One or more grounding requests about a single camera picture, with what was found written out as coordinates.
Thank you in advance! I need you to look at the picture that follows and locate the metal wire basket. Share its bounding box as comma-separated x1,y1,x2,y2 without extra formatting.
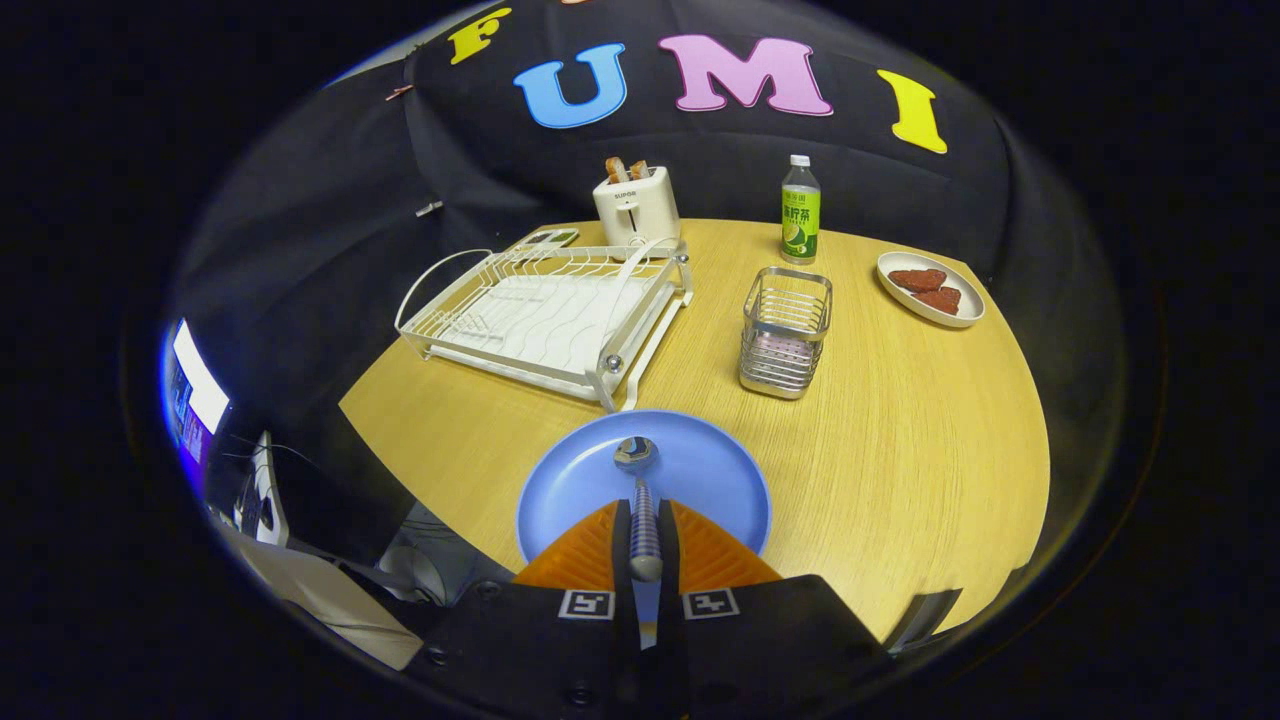
738,266,834,401

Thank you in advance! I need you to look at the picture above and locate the metal spoon with pale handle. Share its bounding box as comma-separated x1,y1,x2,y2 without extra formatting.
613,436,665,584

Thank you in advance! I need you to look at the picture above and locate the bright computer monitor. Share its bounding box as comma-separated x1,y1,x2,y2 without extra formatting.
160,318,233,491

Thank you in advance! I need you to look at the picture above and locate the white plate with meat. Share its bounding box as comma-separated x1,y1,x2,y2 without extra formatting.
876,251,987,330

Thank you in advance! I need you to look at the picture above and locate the white toaster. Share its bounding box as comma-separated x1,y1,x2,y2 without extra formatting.
592,166,682,249

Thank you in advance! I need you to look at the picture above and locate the green label drink bottle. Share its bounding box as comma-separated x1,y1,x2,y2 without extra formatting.
780,154,823,266

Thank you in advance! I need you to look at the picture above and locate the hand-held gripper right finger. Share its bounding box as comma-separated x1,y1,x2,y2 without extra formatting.
655,498,891,716

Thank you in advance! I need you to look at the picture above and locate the beige flat panel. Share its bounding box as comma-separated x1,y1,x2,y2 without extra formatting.
215,520,426,671

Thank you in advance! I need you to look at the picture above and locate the black backdrop cloth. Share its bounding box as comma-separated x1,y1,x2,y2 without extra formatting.
125,0,1131,561

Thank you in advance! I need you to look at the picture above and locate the white wire dish rack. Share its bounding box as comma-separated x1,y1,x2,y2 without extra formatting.
394,237,695,413

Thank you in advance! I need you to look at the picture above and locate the black table edge bracket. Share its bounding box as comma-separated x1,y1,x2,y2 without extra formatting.
885,588,963,651

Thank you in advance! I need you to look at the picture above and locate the blue plate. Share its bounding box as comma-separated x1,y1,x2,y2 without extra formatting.
515,409,773,651

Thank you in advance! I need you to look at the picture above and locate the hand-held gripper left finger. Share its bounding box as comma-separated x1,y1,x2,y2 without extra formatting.
405,498,641,716

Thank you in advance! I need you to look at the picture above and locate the divided white food tray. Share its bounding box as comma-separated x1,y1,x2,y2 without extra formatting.
508,227,581,253

